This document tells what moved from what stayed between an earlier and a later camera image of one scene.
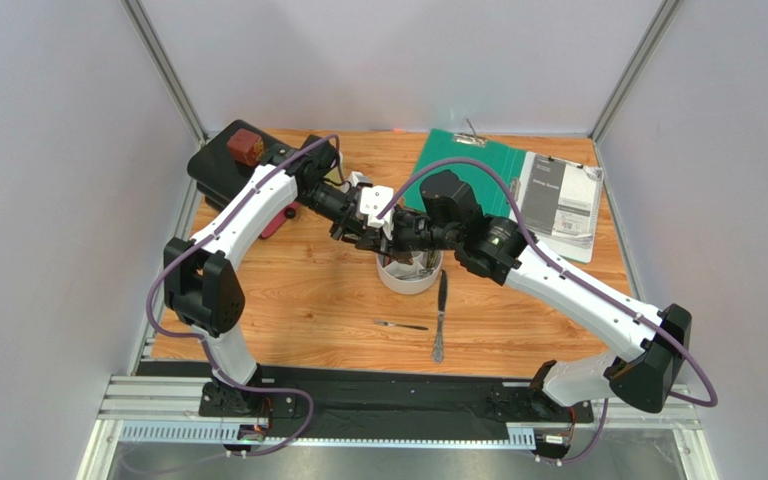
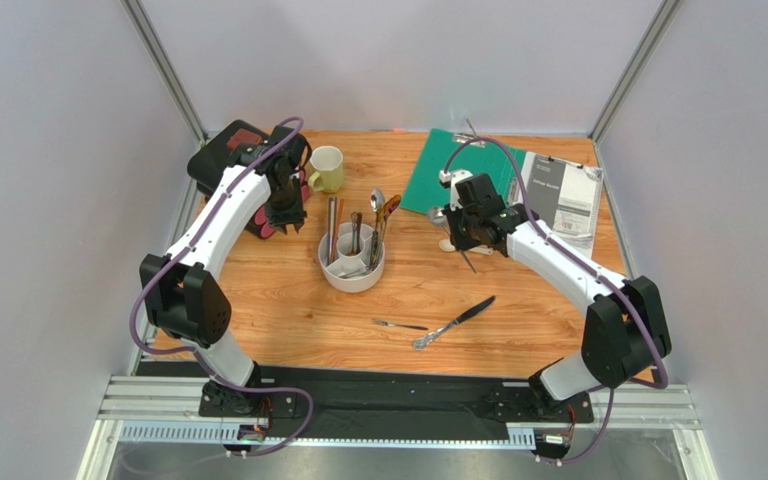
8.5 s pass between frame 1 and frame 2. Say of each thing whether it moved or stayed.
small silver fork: stayed
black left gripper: moved
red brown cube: stayed
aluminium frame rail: stayed
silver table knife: moved
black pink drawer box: stayed
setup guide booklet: stayed
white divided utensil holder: moved
